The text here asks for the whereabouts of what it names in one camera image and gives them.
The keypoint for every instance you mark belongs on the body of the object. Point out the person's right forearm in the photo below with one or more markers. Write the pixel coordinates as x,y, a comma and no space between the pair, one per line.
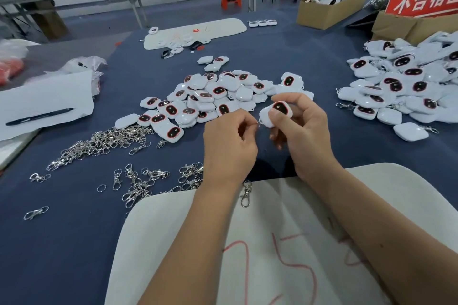
390,233

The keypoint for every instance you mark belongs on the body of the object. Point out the white paper sheet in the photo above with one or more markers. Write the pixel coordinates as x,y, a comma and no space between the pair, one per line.
43,95

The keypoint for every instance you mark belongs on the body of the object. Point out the orange bag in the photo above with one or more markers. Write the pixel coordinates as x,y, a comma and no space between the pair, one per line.
10,71

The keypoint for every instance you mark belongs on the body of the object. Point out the long white foam board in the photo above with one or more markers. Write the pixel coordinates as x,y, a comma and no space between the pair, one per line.
227,27

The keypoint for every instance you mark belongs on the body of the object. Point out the flat brown cardboard box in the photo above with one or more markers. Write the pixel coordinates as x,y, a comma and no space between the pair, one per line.
398,28

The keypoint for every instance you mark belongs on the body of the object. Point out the person's left hand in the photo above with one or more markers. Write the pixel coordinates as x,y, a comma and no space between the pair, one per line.
229,151

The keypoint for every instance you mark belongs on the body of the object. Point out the black pen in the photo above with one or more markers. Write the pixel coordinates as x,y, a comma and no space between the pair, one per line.
39,116

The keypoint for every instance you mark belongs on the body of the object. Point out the white tag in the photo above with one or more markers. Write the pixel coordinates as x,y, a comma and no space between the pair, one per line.
265,117

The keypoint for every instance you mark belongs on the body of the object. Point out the white plastic bag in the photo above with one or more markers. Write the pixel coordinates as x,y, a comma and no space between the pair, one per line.
18,47

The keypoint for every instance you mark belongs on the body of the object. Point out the person's right hand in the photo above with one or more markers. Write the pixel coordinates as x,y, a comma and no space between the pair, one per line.
308,140

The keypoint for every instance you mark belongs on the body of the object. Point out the person's left forearm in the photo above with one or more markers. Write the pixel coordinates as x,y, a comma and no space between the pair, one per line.
190,251

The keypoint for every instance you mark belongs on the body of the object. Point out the white foam board red marks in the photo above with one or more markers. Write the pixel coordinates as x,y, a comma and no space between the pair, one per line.
293,226

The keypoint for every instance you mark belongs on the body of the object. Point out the small white plastic part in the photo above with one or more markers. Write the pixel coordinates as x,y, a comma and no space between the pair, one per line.
273,23
263,23
253,23

